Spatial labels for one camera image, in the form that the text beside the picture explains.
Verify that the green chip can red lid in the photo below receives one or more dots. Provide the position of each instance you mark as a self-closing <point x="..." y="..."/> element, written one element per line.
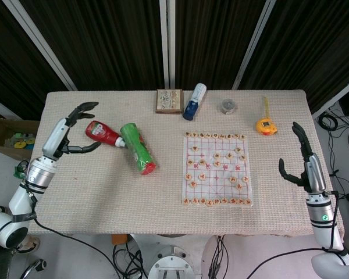
<point x="136" y="148"/>

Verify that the small green plastic clip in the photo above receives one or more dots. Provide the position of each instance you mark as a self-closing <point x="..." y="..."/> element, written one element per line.
<point x="19" y="172"/>

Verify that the small orange box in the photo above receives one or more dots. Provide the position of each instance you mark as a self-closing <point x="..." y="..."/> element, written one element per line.
<point x="119" y="239"/>

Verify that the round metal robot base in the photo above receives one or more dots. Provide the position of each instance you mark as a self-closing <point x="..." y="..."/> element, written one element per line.
<point x="171" y="263"/>

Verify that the chrome office chair base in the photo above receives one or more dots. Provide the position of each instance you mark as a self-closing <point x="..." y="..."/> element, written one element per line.
<point x="35" y="266"/>

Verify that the dark pleated curtain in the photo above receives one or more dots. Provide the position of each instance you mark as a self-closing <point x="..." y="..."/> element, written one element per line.
<point x="104" y="43"/>

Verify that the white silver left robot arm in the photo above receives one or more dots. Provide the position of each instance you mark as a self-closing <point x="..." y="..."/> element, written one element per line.
<point x="17" y="200"/>

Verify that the brown cardboard box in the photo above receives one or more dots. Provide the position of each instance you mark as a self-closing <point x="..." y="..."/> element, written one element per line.
<point x="0" y="128"/>

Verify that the small wooden box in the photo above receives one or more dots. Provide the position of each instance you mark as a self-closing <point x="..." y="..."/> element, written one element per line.
<point x="169" y="100"/>

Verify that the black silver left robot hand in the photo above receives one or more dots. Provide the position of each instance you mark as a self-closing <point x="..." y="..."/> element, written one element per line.
<point x="56" y="136"/>

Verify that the white chess board sheet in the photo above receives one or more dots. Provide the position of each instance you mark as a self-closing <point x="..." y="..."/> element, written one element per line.
<point x="218" y="189"/>

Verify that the yellow tape measure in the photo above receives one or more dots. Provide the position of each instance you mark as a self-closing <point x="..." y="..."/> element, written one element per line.
<point x="266" y="126"/>

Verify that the yellow green toy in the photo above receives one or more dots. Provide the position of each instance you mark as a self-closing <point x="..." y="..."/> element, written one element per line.
<point x="23" y="143"/>

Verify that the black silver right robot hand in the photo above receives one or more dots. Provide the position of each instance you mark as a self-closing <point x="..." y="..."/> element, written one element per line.
<point x="315" y="171"/>

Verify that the beige waffle-weave tablecloth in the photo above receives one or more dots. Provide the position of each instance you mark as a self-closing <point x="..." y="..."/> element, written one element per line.
<point x="104" y="197"/>

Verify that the blue and white bottle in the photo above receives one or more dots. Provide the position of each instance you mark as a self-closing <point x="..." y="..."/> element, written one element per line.
<point x="193" y="106"/>

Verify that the white frame rail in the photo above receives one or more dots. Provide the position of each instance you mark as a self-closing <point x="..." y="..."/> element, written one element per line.
<point x="3" y="106"/>
<point x="334" y="97"/>

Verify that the white metal frame post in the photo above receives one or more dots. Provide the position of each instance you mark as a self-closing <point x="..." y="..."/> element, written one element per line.
<point x="40" y="46"/>
<point x="254" y="43"/>
<point x="164" y="43"/>

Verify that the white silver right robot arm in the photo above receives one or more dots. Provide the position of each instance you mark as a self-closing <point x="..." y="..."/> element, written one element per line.
<point x="322" y="221"/>

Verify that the red ketchup squeeze bottle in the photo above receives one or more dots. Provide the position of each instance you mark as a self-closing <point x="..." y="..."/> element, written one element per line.
<point x="100" y="132"/>

